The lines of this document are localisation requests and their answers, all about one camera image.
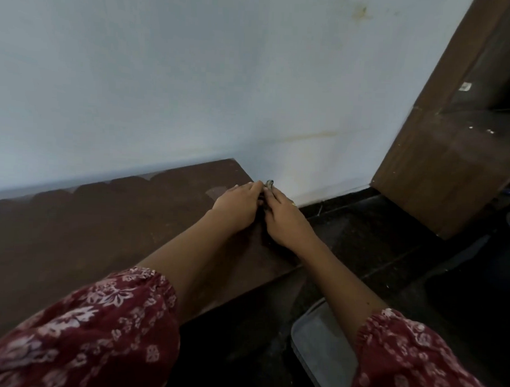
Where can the person's right hand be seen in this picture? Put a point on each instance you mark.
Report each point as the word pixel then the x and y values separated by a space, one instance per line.
pixel 286 221

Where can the person's left hand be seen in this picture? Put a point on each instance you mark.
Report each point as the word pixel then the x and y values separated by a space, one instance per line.
pixel 234 208

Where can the person's right fingers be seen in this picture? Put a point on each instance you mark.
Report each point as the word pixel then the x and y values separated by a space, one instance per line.
pixel 278 197

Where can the person's left fingers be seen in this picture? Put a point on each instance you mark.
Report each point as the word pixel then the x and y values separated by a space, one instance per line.
pixel 250 190

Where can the small dark metal object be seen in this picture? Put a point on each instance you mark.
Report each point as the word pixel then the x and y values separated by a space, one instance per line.
pixel 269 184

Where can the person's left forearm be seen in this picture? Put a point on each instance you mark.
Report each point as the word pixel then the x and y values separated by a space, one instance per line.
pixel 193 260

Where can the person's right forearm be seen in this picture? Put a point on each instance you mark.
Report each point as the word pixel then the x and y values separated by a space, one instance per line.
pixel 331 283

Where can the grey floor mat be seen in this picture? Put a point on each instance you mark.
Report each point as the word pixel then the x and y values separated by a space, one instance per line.
pixel 324 354

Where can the brown scalloped wooden board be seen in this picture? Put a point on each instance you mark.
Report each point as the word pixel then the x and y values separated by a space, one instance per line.
pixel 88 234

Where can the brown wooden cabinet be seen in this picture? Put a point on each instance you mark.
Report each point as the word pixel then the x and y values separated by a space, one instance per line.
pixel 450 166

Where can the small white sticker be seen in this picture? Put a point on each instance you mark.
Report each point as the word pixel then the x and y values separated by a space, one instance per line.
pixel 465 86

